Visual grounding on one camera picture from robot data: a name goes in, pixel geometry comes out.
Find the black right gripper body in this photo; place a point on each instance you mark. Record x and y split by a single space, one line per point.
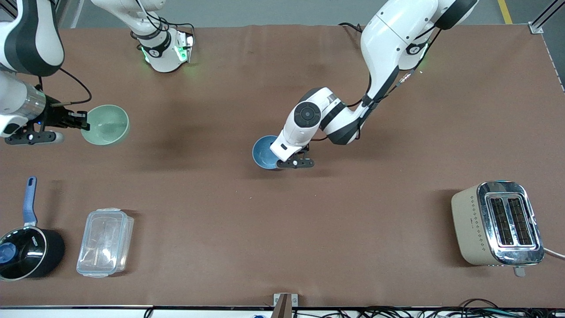
56 118

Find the pale green bowl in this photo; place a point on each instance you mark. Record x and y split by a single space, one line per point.
108 126

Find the blue bowl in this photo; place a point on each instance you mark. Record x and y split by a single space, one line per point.
262 152

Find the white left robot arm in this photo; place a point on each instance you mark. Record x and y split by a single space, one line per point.
388 35

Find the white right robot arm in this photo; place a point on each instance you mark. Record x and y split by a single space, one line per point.
161 59

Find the brown table cover mat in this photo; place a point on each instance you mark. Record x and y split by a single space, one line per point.
282 221

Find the clear plastic lidded container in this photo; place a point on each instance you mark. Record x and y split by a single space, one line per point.
105 242

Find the glass lid blue knob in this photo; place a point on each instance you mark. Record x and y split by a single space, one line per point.
26 256

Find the beige chrome two-slot toaster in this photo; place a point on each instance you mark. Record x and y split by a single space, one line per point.
472 229

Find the metal base connector bracket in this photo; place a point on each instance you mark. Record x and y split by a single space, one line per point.
185 46

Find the metal table edge bracket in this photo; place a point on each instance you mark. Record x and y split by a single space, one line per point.
284 304

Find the white table edge rail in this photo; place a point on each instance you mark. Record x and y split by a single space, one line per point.
88 312

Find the aluminium frame profile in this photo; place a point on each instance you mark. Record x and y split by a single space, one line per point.
537 28

